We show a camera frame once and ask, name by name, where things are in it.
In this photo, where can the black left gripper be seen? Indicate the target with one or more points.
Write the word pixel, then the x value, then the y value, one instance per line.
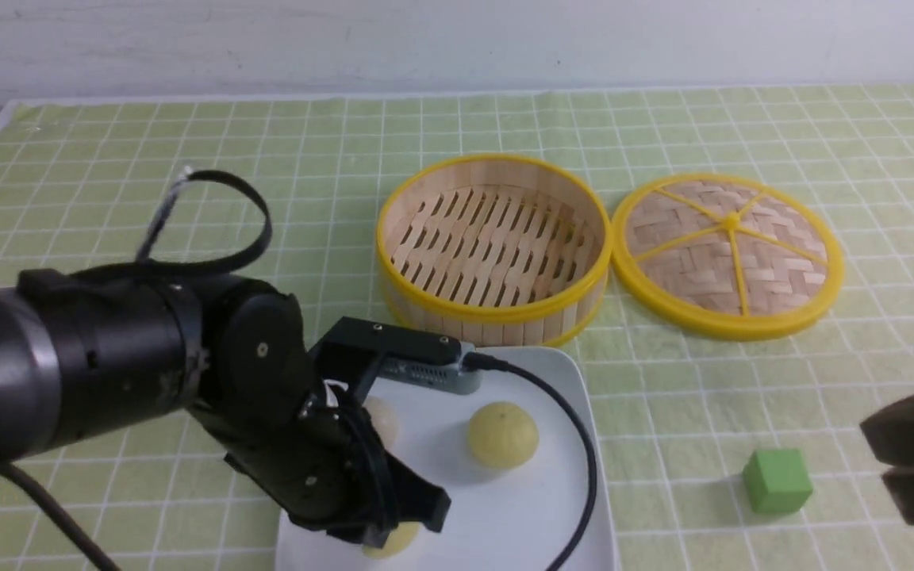
pixel 324 465

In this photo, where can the yellow steamed bun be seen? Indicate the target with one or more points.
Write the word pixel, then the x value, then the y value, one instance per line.
pixel 397 541
pixel 502 436

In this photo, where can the white steamed bun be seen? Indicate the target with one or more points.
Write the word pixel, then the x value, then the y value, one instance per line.
pixel 384 419

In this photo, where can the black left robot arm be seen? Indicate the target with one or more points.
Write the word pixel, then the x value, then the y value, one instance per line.
pixel 80 359

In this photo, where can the white square plate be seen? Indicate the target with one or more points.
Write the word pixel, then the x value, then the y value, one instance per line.
pixel 499 520

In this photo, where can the green cube block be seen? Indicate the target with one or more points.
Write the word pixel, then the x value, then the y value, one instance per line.
pixel 777 481

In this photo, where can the green checkered tablecloth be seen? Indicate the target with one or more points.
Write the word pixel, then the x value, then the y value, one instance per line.
pixel 678 417

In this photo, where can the woven bamboo steamer lid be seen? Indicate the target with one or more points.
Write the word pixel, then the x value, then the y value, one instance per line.
pixel 726 257

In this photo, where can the bamboo steamer basket yellow rim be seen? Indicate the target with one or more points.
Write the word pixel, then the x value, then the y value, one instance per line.
pixel 498 250

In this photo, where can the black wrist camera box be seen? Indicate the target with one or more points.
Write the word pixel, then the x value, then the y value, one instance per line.
pixel 357 352

